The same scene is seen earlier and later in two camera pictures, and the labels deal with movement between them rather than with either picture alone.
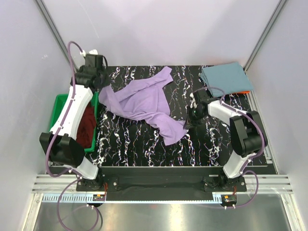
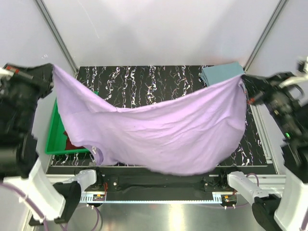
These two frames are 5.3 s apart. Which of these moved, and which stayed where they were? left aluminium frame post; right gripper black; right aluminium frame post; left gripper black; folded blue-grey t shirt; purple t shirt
Moved: left gripper black; purple t shirt; right gripper black
Stayed: folded blue-grey t shirt; left aluminium frame post; right aluminium frame post
